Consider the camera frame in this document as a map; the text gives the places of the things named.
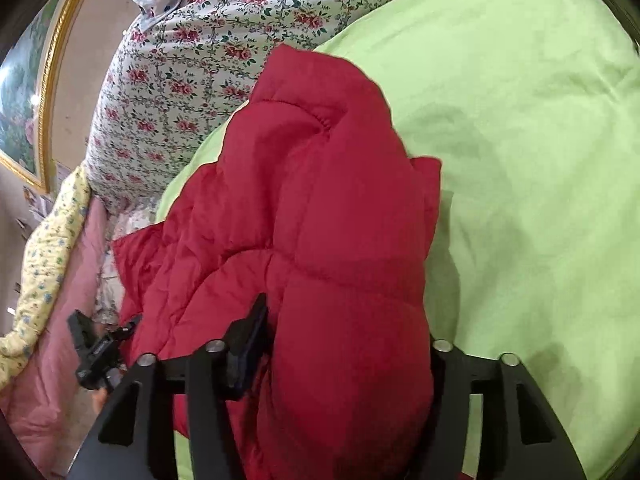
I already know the red quilted jacket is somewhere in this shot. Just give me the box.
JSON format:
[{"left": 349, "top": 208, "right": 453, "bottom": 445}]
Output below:
[{"left": 111, "top": 44, "right": 443, "bottom": 480}]

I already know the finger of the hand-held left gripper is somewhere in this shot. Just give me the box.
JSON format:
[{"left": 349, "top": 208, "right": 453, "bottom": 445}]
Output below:
[
  {"left": 67, "top": 309, "right": 97, "bottom": 346},
  {"left": 106, "top": 314, "right": 144, "bottom": 345}
]

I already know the rose floral quilt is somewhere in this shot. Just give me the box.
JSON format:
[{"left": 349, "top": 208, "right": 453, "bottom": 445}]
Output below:
[{"left": 87, "top": 0, "right": 506, "bottom": 217}]

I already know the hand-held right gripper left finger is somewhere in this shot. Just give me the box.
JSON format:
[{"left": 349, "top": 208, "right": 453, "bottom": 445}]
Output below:
[{"left": 70, "top": 294, "right": 273, "bottom": 480}]

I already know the pink blanket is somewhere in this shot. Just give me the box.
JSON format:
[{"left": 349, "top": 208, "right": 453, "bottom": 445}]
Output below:
[{"left": 0, "top": 195, "right": 122, "bottom": 461}]

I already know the white ruffled floral cloth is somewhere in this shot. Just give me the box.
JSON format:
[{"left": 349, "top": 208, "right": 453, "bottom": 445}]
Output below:
[{"left": 95, "top": 209, "right": 167, "bottom": 326}]

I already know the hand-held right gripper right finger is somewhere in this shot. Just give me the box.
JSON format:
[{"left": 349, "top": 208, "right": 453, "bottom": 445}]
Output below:
[{"left": 427, "top": 339, "right": 587, "bottom": 480}]

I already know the light green blanket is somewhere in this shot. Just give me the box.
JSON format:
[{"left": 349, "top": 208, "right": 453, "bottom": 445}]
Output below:
[{"left": 155, "top": 0, "right": 640, "bottom": 480}]

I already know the yellow floral cloth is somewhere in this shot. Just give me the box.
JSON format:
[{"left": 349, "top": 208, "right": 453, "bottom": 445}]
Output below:
[{"left": 0, "top": 165, "right": 92, "bottom": 391}]

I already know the gold framed painting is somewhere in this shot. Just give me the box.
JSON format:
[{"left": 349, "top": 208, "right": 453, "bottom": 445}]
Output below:
[{"left": 0, "top": 0, "right": 109, "bottom": 194}]

